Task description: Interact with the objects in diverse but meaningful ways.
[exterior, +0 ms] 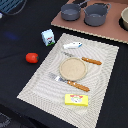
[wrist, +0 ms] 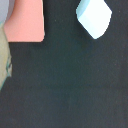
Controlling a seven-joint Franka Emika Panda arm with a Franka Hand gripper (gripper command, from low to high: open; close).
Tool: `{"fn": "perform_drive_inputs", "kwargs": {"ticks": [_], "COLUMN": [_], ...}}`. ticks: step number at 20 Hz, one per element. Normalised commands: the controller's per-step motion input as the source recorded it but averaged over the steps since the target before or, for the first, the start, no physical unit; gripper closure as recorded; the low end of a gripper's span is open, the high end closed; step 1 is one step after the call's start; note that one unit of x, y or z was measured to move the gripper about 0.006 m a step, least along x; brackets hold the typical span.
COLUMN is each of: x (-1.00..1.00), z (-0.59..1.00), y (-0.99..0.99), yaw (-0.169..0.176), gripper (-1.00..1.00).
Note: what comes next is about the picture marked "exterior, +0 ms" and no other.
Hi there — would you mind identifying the light blue milk carton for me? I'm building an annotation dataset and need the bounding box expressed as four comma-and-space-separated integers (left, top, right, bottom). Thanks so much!
41, 29, 55, 46

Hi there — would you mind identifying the yellow butter box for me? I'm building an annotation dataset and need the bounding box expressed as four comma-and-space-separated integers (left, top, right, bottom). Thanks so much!
65, 94, 88, 106

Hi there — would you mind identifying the red toy tomato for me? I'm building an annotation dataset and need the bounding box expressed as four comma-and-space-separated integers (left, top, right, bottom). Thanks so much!
25, 53, 39, 63

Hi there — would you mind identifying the knife with wooden handle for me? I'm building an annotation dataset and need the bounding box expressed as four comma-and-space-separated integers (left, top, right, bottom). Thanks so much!
62, 52, 102, 65

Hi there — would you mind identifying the small grey pot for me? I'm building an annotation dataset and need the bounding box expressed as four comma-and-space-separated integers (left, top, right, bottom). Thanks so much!
61, 1, 86, 21

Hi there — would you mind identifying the fork with wooden handle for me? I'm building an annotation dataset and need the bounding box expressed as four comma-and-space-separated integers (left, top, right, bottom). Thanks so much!
49, 73, 90, 92

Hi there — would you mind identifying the round wooden plate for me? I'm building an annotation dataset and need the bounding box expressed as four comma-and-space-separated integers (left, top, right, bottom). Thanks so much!
59, 57, 87, 81

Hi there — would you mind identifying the large grey pot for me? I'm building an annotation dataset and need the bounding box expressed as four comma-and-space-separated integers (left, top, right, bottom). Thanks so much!
84, 3, 111, 27

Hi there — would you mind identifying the brown stove board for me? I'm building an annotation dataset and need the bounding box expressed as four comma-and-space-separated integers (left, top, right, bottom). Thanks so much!
51, 2, 128, 43

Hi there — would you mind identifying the beige bowl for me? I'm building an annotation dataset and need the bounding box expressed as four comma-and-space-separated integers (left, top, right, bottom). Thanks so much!
121, 7, 128, 30

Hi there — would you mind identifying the blue wire basket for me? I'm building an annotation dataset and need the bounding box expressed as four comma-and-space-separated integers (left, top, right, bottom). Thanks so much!
0, 0, 27, 16

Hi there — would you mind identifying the beige woven placemat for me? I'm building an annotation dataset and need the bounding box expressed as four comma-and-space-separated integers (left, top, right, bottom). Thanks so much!
18, 34, 118, 128

